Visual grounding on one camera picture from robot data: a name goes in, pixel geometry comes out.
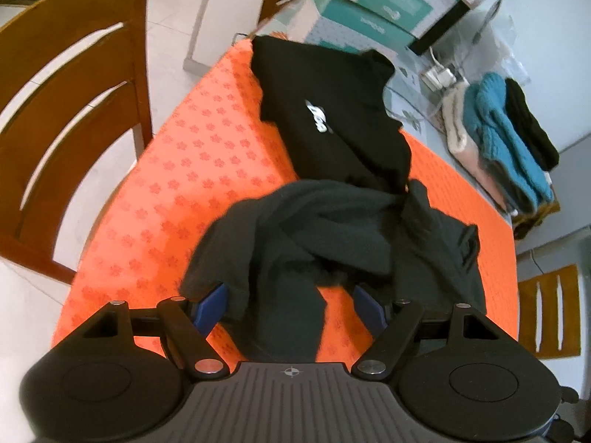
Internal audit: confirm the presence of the teal knitted sweater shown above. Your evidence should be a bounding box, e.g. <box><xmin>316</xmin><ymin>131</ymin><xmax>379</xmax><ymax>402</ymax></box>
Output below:
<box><xmin>462</xmin><ymin>72</ymin><xmax>554</xmax><ymax>214</ymax></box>

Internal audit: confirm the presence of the wooden chair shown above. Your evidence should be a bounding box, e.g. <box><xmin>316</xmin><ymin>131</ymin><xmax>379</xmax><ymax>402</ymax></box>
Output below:
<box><xmin>518</xmin><ymin>264</ymin><xmax>582</xmax><ymax>359</ymax></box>
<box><xmin>1</xmin><ymin>0</ymin><xmax>152</xmax><ymax>284</ymax></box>

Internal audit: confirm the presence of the orange patterned table cloth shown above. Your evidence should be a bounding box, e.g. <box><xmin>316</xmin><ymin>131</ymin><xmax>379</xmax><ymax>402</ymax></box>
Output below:
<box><xmin>53</xmin><ymin>40</ymin><xmax>519</xmax><ymax>341</ymax></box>

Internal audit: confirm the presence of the black garment white logo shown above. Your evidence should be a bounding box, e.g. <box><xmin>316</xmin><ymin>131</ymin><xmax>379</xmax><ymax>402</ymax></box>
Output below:
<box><xmin>250</xmin><ymin>36</ymin><xmax>411</xmax><ymax>194</ymax></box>

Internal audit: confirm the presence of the teal white cardboard box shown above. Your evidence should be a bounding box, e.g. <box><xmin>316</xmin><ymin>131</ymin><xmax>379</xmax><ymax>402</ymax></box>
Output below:
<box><xmin>287</xmin><ymin>0</ymin><xmax>484</xmax><ymax>59</ymax></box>

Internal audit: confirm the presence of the pink folded sweater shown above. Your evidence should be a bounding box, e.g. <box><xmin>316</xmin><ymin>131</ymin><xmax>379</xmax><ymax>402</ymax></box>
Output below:
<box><xmin>441</xmin><ymin>81</ymin><xmax>508</xmax><ymax>212</ymax></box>

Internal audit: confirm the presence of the dark green zip garment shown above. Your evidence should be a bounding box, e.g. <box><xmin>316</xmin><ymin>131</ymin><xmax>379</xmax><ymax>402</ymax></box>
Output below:
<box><xmin>179</xmin><ymin>180</ymin><xmax>486</xmax><ymax>362</ymax></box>

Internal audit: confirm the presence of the black folded garment on stack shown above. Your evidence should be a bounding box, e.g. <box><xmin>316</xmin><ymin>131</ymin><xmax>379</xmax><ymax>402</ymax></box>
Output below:
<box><xmin>505</xmin><ymin>78</ymin><xmax>559</xmax><ymax>172</ymax></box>

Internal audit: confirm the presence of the white charger and cable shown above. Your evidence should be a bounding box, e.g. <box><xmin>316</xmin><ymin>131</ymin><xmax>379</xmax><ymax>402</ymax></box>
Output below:
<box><xmin>421</xmin><ymin>45</ymin><xmax>468</xmax><ymax>93</ymax></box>

